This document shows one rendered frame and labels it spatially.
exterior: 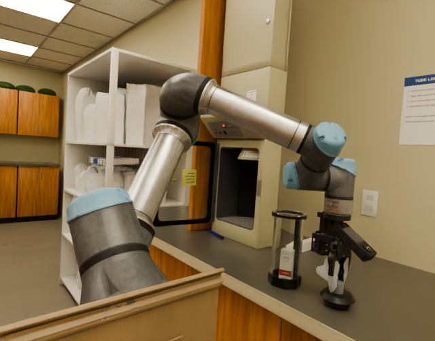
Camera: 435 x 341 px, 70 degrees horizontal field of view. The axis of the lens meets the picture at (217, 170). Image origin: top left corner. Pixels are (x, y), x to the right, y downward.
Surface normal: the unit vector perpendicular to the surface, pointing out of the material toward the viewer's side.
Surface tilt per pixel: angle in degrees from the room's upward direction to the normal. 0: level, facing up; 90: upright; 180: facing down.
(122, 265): 32
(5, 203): 90
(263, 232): 90
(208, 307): 90
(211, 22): 90
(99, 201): 48
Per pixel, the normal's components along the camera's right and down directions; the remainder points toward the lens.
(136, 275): 0.32, -0.84
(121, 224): 0.54, -0.63
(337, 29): -0.77, -0.02
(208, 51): 0.63, 0.08
